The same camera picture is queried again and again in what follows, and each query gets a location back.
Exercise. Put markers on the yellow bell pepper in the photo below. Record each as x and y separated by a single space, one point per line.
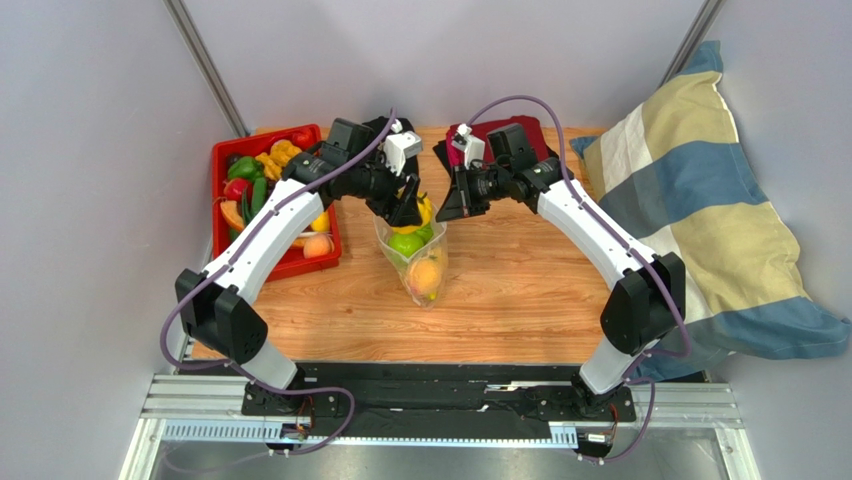
426 213

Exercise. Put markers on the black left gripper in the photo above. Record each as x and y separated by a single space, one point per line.
398 210

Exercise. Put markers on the aluminium frame rail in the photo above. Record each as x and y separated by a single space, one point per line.
216 424

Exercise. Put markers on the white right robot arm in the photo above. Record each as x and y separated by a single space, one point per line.
647 291

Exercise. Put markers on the orange peach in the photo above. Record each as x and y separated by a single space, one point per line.
318 245

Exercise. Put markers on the blue striped pillow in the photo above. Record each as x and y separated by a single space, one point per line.
674 175

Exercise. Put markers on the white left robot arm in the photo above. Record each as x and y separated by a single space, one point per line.
215 306

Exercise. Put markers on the black baseball cap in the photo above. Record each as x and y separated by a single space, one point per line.
380 127

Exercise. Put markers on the folded dark red shirt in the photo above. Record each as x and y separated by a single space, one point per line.
530 125

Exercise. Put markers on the clear polka dot zip bag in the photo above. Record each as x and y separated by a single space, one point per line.
435 236

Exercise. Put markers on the orange melon slice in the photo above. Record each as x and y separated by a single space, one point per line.
231 214

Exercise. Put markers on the black mounting base plate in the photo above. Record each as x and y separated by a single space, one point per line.
462 401

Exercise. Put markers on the green apple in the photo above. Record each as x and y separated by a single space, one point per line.
406 244

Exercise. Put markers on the red tomato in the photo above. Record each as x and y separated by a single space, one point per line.
307 138

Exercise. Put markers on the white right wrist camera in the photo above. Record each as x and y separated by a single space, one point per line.
471 149

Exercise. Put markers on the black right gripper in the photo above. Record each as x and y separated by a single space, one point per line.
465 188

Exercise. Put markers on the green bell pepper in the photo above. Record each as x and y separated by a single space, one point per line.
247 168

